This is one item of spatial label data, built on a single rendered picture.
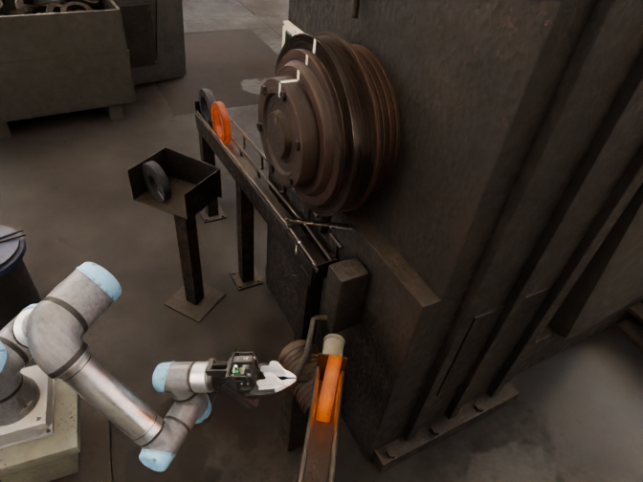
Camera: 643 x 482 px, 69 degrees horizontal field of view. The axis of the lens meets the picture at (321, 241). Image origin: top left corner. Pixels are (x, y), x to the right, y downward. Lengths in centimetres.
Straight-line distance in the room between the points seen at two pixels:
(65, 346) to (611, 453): 197
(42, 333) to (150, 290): 127
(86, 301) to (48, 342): 11
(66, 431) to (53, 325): 60
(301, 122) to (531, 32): 51
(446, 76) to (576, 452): 162
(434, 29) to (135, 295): 179
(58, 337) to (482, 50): 102
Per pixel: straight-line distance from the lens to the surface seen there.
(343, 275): 129
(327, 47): 116
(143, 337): 219
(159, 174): 178
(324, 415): 113
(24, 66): 354
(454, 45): 101
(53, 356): 114
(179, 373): 124
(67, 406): 172
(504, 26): 93
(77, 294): 116
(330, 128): 110
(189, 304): 226
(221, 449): 188
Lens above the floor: 171
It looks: 41 degrees down
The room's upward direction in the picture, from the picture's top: 7 degrees clockwise
